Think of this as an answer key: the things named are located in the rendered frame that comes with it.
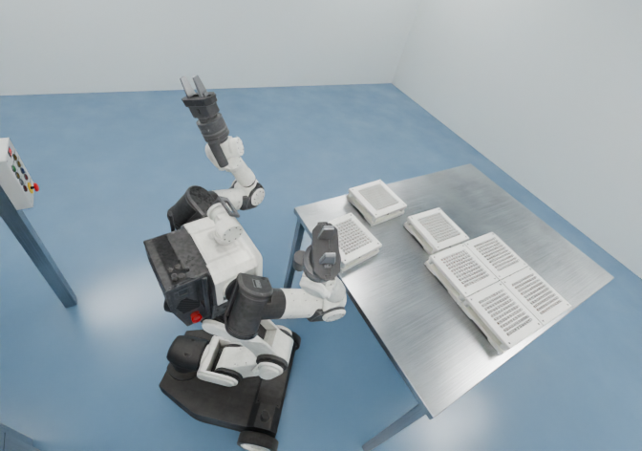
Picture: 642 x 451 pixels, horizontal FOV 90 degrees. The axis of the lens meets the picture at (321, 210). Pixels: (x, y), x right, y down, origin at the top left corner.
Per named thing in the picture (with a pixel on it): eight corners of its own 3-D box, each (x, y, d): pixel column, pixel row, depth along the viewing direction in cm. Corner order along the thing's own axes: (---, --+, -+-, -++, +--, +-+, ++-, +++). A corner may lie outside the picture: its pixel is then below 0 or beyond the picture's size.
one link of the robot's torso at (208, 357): (196, 380, 163) (194, 371, 154) (212, 342, 177) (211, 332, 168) (236, 391, 163) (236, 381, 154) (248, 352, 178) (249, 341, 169)
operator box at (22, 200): (34, 183, 155) (9, 137, 137) (33, 207, 145) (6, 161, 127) (18, 185, 152) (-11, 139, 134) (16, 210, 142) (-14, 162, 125)
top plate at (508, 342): (497, 283, 156) (500, 280, 155) (541, 328, 142) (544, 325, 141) (463, 299, 145) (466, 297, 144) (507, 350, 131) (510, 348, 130)
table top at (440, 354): (467, 166, 247) (470, 162, 245) (609, 281, 186) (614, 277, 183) (293, 211, 176) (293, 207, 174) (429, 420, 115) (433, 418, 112)
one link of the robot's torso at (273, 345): (268, 377, 147) (191, 327, 124) (278, 340, 160) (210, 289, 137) (294, 375, 140) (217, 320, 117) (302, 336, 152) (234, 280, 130)
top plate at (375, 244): (350, 214, 171) (351, 211, 169) (381, 246, 158) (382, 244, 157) (312, 229, 158) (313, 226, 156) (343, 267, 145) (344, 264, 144)
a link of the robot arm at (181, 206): (207, 222, 124) (176, 228, 112) (196, 203, 126) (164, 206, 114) (224, 205, 119) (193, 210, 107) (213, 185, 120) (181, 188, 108)
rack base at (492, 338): (491, 288, 160) (494, 286, 158) (533, 332, 146) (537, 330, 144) (459, 305, 148) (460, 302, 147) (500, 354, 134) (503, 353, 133)
